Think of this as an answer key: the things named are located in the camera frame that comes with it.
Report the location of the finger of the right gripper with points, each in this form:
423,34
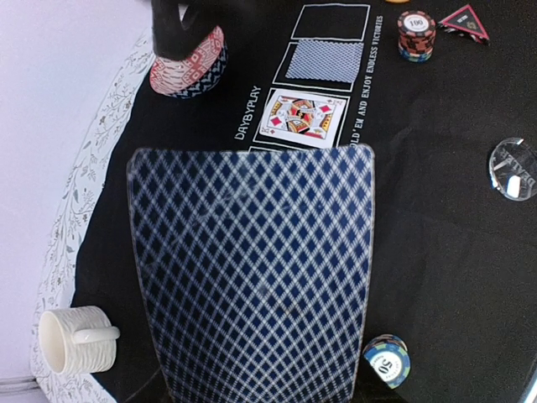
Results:
178,29

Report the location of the king of diamonds card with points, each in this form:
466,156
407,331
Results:
302,118

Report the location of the blue playing card deck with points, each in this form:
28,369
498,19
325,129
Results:
254,269

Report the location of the triangular all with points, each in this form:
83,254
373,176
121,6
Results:
464,22

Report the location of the stack of poker chips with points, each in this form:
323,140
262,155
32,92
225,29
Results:
388,356

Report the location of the red patterned bowl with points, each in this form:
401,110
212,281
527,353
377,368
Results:
197,74

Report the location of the black poker mat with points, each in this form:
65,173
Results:
454,261

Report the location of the floral white tablecloth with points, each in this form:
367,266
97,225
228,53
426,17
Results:
82,190

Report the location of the white ribbed ceramic mug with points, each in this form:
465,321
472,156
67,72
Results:
78,340

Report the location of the black round dealer button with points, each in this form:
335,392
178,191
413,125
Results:
512,169

